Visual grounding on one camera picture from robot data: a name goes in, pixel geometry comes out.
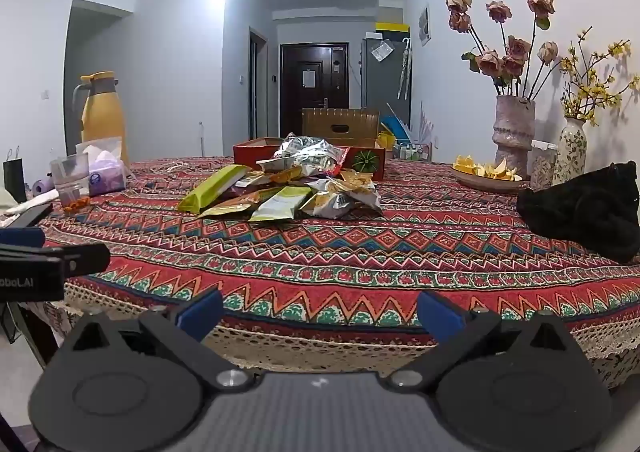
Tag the storage cart with bottles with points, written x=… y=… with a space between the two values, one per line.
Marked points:
x=412 y=151

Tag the clear plastic cup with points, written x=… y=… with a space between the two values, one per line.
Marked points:
x=70 y=177

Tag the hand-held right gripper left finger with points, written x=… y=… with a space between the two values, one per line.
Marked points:
x=202 y=314

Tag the clear plastic bag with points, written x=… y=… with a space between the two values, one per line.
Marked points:
x=381 y=51

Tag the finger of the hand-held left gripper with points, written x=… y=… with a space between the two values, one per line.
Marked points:
x=20 y=237
x=85 y=258

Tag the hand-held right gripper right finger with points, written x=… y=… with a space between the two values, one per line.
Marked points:
x=440 y=317

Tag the pile of snack packets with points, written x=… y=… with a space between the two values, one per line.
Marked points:
x=320 y=197

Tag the pink ceramic vase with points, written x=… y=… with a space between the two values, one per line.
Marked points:
x=515 y=132

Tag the purple roll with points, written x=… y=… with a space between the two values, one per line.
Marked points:
x=42 y=187

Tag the clear jar of seeds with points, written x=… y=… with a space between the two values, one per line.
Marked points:
x=542 y=167

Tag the wall picture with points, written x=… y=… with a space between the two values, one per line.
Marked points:
x=424 y=25

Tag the floral white vase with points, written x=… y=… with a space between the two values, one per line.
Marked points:
x=570 y=152

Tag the green snack packet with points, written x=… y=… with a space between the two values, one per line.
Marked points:
x=280 y=204
x=212 y=189

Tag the white mop pole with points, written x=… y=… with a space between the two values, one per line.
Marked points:
x=202 y=140

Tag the yellow flower branches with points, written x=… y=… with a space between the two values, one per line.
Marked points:
x=592 y=92

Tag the yellow thermos jug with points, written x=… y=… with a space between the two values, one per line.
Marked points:
x=102 y=112

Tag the red silver foil packet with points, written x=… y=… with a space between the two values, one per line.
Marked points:
x=310 y=150

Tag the dark entrance door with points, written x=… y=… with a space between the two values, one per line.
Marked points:
x=312 y=102

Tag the black paper bag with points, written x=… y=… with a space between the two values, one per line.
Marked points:
x=14 y=177

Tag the dried pink roses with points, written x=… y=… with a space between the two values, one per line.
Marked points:
x=517 y=52

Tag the black cloth bag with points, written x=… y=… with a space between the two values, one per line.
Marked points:
x=585 y=212

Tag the yellow box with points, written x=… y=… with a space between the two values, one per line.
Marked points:
x=391 y=27

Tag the grey refrigerator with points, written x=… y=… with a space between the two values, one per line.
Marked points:
x=385 y=87

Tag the beige plate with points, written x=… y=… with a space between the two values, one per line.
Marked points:
x=487 y=184

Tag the wooden chair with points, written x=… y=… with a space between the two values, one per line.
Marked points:
x=340 y=125

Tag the white paper sheet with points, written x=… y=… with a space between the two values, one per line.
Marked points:
x=308 y=79

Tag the white folded umbrella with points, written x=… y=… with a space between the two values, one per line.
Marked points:
x=405 y=67

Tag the black flat device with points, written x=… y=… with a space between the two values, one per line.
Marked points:
x=30 y=217

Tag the purple tissue pack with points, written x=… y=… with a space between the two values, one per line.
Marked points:
x=107 y=178

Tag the red cardboard box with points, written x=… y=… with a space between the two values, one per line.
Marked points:
x=370 y=163

